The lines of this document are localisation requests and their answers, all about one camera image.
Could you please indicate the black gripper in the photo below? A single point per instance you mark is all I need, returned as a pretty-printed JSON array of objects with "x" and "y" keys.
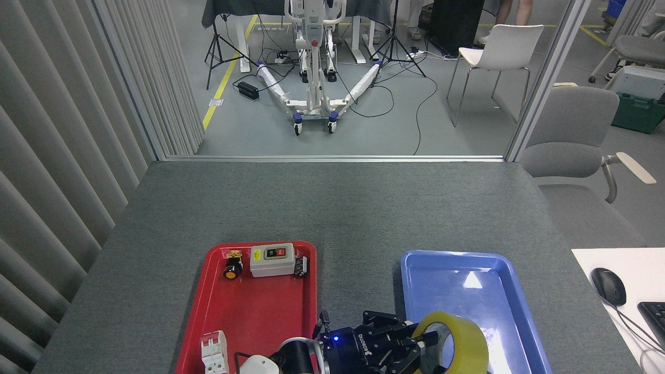
[{"x": 348, "y": 353}]

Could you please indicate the yellow tape roll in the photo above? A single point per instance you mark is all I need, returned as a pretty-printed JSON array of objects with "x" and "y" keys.
[{"x": 470, "y": 343}]

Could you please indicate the blue plastic tray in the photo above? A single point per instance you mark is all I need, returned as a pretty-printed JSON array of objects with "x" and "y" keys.
[{"x": 457, "y": 291}]

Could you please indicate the small black terminal block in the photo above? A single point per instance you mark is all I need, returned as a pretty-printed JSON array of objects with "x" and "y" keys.
[{"x": 300, "y": 266}]

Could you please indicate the red plastic tray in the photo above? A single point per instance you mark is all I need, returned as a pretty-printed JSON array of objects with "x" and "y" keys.
[{"x": 254, "y": 311}]

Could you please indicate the black yellow push button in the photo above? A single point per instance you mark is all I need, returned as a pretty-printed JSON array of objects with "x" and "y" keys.
[{"x": 232, "y": 270}]

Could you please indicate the white circuit breaker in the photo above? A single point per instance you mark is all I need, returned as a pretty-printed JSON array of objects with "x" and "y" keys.
[{"x": 214, "y": 356}]

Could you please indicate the black computer mouse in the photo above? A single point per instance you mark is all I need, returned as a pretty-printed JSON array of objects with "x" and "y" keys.
[{"x": 609, "y": 285}]

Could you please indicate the white side desk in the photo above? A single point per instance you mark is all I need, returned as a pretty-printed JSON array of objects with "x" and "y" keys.
[{"x": 644, "y": 270}]

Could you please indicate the black keyboard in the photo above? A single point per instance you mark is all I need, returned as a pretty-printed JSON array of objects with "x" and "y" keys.
[{"x": 655, "y": 319}]

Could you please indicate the grey office chair with armrest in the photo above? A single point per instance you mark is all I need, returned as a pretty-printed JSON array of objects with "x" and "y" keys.
[{"x": 569, "y": 135}]

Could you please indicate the white stand on wheels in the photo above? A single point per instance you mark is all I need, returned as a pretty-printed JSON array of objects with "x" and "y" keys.
[{"x": 313, "y": 78}]

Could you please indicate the white power strip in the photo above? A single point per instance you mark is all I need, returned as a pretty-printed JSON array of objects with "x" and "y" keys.
[
  {"x": 414, "y": 53},
  {"x": 282, "y": 58}
]

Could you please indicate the black power adapter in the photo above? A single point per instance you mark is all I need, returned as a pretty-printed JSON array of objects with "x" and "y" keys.
[{"x": 248, "y": 90}]

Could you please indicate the black tripod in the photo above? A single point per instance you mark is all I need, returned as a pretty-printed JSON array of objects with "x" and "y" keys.
[
  {"x": 214, "y": 44},
  {"x": 393, "y": 44}
]

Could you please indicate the person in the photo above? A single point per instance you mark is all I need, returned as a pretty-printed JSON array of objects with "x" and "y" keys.
[
  {"x": 522, "y": 10},
  {"x": 652, "y": 21},
  {"x": 414, "y": 32}
]

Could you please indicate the white plastic chair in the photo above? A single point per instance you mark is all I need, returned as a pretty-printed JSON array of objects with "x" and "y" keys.
[{"x": 506, "y": 47}]

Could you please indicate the black cabinet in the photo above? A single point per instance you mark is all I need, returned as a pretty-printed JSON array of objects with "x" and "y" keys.
[{"x": 454, "y": 23}]

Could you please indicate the green plastic bin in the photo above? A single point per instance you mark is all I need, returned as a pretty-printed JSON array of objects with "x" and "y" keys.
[{"x": 636, "y": 114}]

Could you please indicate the white box lid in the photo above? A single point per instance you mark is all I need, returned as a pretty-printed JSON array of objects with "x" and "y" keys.
[{"x": 641, "y": 80}]

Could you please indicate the grey chair on casters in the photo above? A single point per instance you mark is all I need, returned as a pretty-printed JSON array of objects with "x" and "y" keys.
[{"x": 641, "y": 49}]

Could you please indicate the blue bin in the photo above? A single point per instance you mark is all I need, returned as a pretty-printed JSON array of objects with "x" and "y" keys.
[{"x": 615, "y": 8}]

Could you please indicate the grey slatted partition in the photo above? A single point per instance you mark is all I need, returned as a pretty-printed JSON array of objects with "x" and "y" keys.
[{"x": 52, "y": 130}]

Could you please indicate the grey two-button switch box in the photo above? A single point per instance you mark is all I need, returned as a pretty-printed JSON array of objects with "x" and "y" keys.
[{"x": 271, "y": 266}]

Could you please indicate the silver frame rail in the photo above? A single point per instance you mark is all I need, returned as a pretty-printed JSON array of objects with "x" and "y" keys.
[{"x": 332, "y": 158}]

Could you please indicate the silver frame post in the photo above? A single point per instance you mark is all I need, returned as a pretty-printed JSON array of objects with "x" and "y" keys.
[{"x": 545, "y": 78}]

